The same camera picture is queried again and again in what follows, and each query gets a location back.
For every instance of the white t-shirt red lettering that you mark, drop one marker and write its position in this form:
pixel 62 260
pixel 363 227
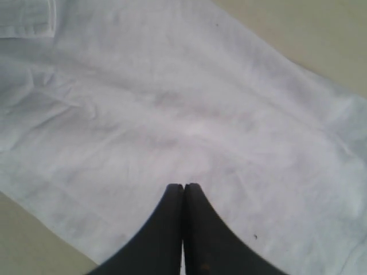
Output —
pixel 129 96

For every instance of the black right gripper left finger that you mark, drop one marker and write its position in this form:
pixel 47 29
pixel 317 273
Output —
pixel 157 247

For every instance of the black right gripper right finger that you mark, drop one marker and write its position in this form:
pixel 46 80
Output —
pixel 210 247

